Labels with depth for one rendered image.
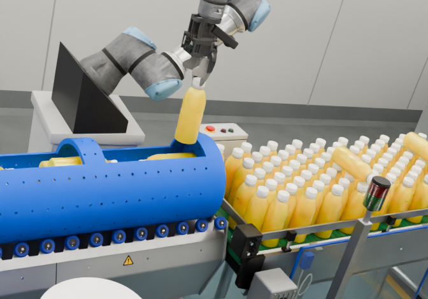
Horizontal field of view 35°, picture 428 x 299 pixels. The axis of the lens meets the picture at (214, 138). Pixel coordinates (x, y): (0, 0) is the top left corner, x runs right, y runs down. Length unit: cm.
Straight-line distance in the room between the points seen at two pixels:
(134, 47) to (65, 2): 246
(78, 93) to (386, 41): 426
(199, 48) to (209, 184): 44
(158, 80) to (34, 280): 74
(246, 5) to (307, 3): 312
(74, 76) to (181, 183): 49
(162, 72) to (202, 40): 33
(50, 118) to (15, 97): 260
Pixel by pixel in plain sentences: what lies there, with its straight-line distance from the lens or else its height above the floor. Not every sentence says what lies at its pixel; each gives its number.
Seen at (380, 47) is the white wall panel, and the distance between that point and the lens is 607.
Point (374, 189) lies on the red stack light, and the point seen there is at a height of 123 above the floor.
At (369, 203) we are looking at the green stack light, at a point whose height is 118.
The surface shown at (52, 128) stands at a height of 115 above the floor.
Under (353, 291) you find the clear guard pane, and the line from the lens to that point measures 270.
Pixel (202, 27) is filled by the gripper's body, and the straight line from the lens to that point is 194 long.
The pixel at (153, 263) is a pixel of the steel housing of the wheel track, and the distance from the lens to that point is 218.
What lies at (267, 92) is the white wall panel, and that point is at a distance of 560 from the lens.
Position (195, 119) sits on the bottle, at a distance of 204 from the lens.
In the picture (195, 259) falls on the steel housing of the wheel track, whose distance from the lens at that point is 226.
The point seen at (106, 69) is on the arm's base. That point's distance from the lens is 225.
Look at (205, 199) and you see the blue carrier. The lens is 211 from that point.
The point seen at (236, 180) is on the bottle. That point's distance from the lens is 242.
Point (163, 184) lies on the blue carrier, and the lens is 201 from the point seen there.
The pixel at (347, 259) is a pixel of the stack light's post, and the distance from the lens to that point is 235.
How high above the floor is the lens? 216
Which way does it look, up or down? 25 degrees down
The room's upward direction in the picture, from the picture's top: 15 degrees clockwise
